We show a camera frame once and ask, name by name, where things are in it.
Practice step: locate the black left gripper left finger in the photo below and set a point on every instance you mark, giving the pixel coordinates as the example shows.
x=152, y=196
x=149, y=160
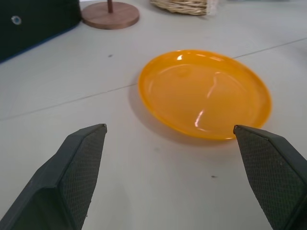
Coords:
x=72, y=172

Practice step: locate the orange plastic plate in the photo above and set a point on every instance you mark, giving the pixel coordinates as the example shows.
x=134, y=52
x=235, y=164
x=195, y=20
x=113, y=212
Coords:
x=204, y=95

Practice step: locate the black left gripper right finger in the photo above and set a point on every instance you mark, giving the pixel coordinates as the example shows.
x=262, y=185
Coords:
x=271, y=172

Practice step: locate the round wooden stand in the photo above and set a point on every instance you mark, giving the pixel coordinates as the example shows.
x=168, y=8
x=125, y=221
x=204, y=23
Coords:
x=110, y=14

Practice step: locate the black case with blue trim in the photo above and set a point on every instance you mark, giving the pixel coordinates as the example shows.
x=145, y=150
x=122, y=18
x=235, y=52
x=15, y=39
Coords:
x=31, y=21

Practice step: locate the woven wicker basket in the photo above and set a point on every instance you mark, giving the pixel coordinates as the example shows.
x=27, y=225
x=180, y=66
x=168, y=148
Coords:
x=182, y=6

